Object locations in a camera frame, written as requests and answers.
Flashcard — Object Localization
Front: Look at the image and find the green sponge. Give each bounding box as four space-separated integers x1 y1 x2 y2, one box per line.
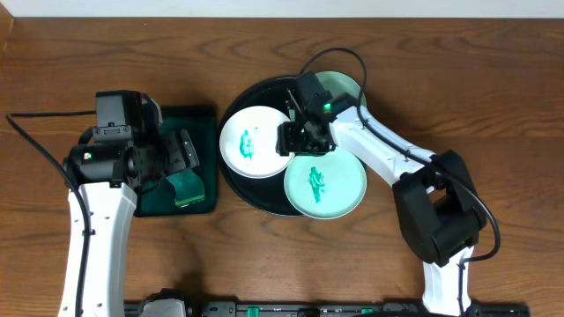
166 169 205 208

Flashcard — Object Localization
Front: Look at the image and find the white plate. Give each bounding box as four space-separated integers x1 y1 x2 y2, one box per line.
219 106 294 179

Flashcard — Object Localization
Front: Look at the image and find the mint green plate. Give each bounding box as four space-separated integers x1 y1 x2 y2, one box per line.
284 148 367 220
315 71 360 114

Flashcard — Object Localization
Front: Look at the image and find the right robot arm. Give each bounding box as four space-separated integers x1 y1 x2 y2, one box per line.
277 72 491 316

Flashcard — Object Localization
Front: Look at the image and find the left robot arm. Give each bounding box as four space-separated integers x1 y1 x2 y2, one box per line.
58 91 205 316

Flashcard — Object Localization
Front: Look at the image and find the black rectangular tray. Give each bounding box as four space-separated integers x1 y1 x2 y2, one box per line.
134 106 218 217

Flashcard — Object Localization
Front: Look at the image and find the round black tray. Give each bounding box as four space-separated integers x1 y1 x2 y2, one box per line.
220 77 305 216

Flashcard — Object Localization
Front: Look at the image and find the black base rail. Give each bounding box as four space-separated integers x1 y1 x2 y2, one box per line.
122 299 532 317

